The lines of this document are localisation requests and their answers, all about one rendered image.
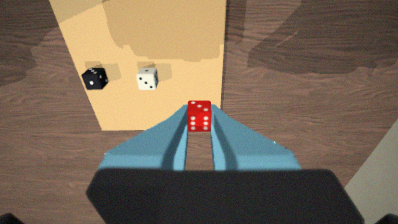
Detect tan flat mat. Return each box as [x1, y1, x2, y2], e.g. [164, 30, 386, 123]
[49, 0, 226, 130]

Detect red die with white pips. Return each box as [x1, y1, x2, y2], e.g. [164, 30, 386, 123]
[187, 101, 212, 131]

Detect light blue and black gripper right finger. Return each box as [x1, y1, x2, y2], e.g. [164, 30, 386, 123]
[210, 104, 302, 170]

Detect black die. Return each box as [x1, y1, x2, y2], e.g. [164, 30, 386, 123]
[81, 68, 109, 90]

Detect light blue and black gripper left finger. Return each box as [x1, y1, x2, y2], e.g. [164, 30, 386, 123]
[97, 104, 188, 170]

